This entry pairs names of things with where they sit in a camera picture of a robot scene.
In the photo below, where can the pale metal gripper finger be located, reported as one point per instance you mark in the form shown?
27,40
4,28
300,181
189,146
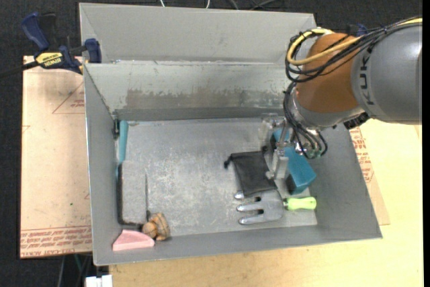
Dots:
279,164
268,127

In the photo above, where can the teal box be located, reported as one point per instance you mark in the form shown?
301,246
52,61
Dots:
300,173

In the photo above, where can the black cloth pouch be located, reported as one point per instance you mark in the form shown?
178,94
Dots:
252,173

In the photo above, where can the grey metal bin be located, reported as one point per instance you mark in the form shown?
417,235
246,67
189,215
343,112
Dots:
188,158

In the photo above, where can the brown toy turtle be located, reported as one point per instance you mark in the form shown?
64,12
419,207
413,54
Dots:
157,226

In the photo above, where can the teal flat strip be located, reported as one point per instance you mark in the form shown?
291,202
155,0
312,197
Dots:
123,139

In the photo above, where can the grey flat block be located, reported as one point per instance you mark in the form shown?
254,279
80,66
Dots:
132,191

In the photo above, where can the pink wedge sponge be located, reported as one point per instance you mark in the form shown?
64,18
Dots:
131,241

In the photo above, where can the brown cardboard board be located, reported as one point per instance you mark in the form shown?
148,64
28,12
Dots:
53,161

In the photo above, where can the black cylinder on white bracket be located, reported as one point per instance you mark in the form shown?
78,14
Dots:
356,120

